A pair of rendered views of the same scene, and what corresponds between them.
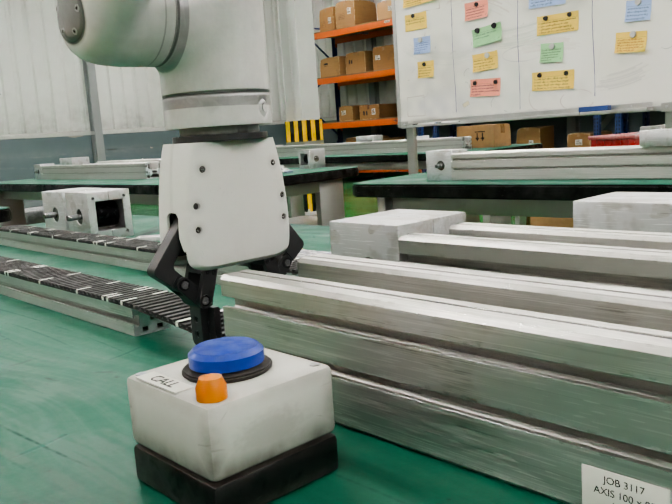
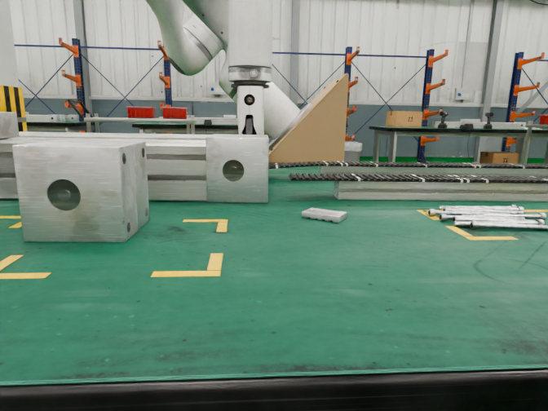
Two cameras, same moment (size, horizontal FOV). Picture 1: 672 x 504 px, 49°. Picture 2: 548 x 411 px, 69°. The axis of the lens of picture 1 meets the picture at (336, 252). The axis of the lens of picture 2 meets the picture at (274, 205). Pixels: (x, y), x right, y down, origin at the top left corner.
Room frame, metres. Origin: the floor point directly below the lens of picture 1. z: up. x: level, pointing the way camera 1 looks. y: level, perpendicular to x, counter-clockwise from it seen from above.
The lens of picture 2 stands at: (1.17, -0.50, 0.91)
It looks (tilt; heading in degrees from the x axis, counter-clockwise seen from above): 13 degrees down; 131
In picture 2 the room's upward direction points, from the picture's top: 1 degrees clockwise
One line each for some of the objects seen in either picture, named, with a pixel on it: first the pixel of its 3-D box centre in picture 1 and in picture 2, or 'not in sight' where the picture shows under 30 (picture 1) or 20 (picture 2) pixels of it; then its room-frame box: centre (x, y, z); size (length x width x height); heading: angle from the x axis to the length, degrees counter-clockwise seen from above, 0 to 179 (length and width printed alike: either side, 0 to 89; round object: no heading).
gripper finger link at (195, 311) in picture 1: (193, 315); not in sight; (0.57, 0.12, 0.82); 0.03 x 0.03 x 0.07; 42
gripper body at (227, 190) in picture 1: (225, 193); (249, 109); (0.60, 0.09, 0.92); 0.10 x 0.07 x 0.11; 132
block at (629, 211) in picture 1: (635, 245); (94, 185); (0.74, -0.30, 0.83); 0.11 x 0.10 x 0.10; 133
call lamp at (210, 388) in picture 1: (210, 385); not in sight; (0.34, 0.06, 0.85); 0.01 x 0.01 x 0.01
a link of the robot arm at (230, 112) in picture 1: (220, 115); (249, 77); (0.60, 0.08, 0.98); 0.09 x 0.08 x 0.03; 132
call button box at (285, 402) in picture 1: (245, 415); not in sight; (0.39, 0.06, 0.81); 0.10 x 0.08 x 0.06; 133
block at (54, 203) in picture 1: (69, 212); not in sight; (1.58, 0.56, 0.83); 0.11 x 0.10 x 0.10; 134
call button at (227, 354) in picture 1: (226, 362); not in sight; (0.38, 0.06, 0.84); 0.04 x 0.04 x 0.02
